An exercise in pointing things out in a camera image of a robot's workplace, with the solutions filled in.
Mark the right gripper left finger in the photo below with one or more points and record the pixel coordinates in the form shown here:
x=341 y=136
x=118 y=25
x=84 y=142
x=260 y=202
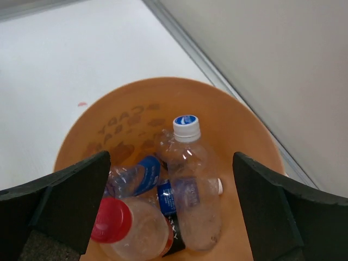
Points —
x=51 y=218

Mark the red label bottle red cap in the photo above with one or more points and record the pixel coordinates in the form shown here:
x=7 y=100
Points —
x=132 y=228

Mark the blue label bottle blue cap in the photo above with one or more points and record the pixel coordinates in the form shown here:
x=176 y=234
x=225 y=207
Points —
x=134 y=180

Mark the small black label bottle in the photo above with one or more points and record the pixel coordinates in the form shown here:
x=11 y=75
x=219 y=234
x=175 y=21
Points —
x=177 y=241

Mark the Pocari Sweat blue label bottle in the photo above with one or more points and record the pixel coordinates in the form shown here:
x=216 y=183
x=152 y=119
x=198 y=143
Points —
x=168 y=195

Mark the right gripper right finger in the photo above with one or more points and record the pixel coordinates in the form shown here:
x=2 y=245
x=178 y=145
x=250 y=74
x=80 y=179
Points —
x=287 y=220

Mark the peach capybara plastic bin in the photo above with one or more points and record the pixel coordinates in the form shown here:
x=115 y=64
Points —
x=125 y=121

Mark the clear bottle white cap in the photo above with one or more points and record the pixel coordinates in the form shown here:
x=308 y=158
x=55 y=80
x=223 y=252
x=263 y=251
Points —
x=192 y=167

